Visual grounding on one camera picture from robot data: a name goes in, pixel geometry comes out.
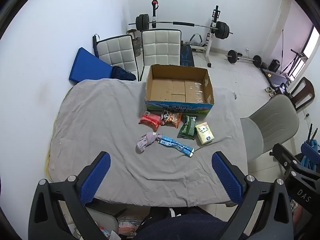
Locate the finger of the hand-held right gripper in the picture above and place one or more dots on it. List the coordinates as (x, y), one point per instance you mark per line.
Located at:
(283, 153)

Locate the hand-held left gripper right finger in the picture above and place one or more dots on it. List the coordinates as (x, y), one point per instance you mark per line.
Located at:
(227, 177)

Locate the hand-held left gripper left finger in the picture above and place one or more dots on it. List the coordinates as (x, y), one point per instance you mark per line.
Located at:
(96, 177)

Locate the yellow tissue pack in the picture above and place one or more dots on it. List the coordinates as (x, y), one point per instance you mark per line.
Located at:
(205, 133)

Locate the blue snack strip packet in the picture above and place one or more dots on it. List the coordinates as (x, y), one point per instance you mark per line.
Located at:
(175, 145)

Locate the purple cloth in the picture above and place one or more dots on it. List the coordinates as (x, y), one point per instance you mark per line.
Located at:
(147, 141)

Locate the green snack packet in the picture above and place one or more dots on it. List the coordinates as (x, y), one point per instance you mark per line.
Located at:
(187, 127)

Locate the red snack packet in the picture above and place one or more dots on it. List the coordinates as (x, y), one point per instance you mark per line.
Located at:
(149, 121)

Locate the orange panda snack packet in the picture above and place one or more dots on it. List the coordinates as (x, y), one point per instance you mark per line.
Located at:
(172, 118)

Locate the cardboard box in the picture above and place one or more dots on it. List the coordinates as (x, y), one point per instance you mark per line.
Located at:
(175, 90)

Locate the blue cloth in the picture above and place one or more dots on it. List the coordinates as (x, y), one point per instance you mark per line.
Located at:
(306, 161)

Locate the blue holder with black rods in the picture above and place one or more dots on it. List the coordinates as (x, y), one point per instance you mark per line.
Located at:
(310, 146)

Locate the grey plastic chair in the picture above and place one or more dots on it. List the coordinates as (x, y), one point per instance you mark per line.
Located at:
(272, 122)

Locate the grey table cloth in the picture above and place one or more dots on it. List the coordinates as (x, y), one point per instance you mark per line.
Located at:
(105, 120)

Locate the white slipper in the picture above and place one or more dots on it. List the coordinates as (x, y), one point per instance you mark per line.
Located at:
(268, 89)
(272, 94)

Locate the person's dark trouser leg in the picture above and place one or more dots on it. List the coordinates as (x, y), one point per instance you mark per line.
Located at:
(190, 226)

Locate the dark wooden chair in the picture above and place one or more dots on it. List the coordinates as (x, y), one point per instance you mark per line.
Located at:
(306, 92)

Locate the dark exercise machine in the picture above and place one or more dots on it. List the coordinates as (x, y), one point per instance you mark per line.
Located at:
(275, 77)

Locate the black speaker box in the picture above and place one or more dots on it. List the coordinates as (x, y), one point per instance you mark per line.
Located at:
(274, 65)

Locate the short barbell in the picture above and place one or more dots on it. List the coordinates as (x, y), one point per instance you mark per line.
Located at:
(232, 56)

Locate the blue foam mat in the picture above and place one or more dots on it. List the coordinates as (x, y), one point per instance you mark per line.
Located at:
(87, 66)

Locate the white padded chair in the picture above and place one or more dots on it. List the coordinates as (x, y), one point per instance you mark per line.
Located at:
(117, 52)
(161, 47)

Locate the black bench pad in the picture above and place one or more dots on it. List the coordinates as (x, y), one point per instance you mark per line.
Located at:
(187, 56)

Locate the dark folded umbrella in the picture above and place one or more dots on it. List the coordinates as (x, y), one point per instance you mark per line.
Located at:
(95, 45)

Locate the long barbell with black plates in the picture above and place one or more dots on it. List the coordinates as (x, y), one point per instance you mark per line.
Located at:
(182, 24)

